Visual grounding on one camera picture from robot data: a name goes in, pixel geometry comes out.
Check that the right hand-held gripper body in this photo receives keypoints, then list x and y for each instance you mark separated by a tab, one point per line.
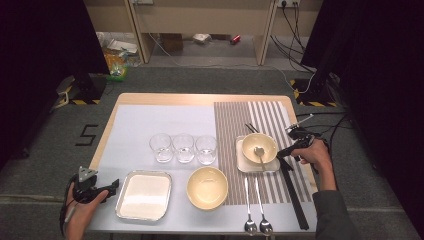
301	136

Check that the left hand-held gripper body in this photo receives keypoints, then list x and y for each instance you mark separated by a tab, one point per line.
87	175

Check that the silver metal spoon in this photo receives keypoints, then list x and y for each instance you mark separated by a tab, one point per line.
265	227
259	151
250	227

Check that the cream ceramic bowl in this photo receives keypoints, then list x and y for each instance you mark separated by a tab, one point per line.
253	143
206	188

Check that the row of black chopsticks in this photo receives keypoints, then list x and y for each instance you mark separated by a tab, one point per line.
295	196

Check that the white square plate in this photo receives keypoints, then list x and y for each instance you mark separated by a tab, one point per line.
144	196
246	166

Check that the person's right hand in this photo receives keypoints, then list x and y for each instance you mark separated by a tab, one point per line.
318	155

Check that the person's left hand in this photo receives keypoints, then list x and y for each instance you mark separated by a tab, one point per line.
76	220

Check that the black stand base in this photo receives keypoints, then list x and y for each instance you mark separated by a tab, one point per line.
90	88
311	93

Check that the brown striped placemat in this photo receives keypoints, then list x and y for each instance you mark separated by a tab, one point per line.
230	133

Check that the clear drinking glass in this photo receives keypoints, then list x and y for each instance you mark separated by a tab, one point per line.
206	150
183	148
161	148

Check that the white paper sheet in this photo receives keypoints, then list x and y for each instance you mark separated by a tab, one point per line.
150	123

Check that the black curtain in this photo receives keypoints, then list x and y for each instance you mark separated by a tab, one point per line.
383	83
40	66

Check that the yellow green packet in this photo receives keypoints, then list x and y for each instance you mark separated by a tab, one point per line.
116	68

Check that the small red object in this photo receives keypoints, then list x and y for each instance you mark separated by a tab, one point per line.
235	39

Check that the clear plastic bag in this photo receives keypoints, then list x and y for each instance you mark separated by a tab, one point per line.
121	45

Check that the white crumpled object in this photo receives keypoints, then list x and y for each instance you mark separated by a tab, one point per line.
202	38

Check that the brown cardboard box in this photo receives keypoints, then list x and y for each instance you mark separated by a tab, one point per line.
171	42

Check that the beige wooden desk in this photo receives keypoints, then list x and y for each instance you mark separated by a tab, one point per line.
200	16

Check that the white wall socket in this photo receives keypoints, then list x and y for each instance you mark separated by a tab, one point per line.
288	2

